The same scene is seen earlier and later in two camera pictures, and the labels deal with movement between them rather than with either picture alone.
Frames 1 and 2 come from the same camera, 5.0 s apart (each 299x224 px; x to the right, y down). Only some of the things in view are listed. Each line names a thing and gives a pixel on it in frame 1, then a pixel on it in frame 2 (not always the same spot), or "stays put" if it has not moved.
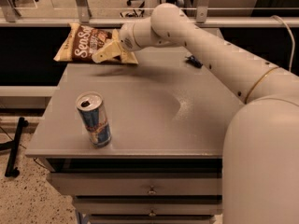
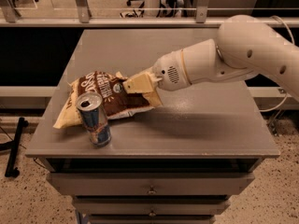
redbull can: (94, 119) stays put
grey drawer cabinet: (139, 144) stays put
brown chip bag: (84, 39) -> (110, 87)
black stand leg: (11, 171) stays put
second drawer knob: (152, 214) stays put
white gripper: (126, 38) -> (169, 72)
